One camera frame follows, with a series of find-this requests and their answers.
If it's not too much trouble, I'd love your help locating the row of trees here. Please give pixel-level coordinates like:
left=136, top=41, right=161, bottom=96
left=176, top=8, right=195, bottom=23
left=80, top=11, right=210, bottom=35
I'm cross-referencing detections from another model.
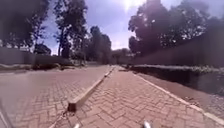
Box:
left=0, top=0, right=113, bottom=66

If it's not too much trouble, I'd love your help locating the dark hedge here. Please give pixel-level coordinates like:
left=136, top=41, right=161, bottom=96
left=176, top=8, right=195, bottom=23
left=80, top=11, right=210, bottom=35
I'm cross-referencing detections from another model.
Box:
left=126, top=64, right=224, bottom=97

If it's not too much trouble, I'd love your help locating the grass verge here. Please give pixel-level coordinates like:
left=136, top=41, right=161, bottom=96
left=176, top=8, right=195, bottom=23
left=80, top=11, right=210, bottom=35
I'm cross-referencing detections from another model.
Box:
left=0, top=62, right=84, bottom=72

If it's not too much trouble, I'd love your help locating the dark long wall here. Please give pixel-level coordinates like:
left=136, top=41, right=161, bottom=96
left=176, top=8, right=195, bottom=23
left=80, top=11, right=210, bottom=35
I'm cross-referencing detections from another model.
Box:
left=128, top=28, right=224, bottom=69

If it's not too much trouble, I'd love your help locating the grey concrete kerb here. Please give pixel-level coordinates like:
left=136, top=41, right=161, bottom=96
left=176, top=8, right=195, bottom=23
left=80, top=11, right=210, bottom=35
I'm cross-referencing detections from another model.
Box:
left=67, top=65, right=116, bottom=112

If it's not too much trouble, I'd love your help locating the red brick road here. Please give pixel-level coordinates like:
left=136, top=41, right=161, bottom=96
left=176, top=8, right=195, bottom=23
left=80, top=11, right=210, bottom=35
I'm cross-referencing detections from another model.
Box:
left=0, top=64, right=112, bottom=128

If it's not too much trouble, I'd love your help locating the pale kerb edge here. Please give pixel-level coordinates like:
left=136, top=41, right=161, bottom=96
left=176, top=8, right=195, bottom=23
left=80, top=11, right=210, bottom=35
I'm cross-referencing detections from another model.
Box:
left=131, top=71, right=224, bottom=126

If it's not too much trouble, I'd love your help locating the red brick path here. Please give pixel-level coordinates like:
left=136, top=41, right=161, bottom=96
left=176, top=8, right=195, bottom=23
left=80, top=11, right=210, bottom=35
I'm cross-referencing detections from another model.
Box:
left=53, top=65, right=224, bottom=128

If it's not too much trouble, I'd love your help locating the grey wall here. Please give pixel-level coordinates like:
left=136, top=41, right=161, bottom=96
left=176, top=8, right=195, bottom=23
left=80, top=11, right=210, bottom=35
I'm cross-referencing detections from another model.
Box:
left=0, top=47, right=73, bottom=66

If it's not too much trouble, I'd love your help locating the dirt strip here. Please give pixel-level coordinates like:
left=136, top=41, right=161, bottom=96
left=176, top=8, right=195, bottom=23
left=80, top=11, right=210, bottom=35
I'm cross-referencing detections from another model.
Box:
left=137, top=71, right=224, bottom=121

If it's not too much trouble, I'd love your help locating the group of large trees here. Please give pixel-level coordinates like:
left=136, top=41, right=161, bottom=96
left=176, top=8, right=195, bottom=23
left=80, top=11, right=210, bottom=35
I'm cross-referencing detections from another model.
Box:
left=127, top=0, right=224, bottom=57

